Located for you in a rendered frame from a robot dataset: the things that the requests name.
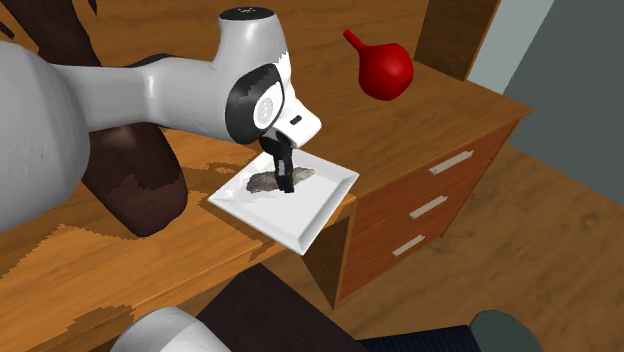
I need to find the grey flat lump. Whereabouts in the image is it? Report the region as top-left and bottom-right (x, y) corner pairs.
(245, 166), (317, 195)

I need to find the white square plate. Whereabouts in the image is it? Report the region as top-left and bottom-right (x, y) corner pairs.
(206, 147), (361, 257)

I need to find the wooden desk with drawers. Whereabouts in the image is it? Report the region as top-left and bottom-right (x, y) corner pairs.
(0, 0), (535, 352)

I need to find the red bulb-shaped vase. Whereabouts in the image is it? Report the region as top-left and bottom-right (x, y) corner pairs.
(342, 28), (416, 103)

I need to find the dark brown curved object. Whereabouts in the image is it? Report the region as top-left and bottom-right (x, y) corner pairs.
(0, 0), (190, 239)

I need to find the dark blue striped object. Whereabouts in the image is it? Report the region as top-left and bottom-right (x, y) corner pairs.
(357, 323), (475, 352)

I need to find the grey-green round object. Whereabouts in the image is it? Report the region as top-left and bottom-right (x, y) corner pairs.
(468, 309), (543, 352)

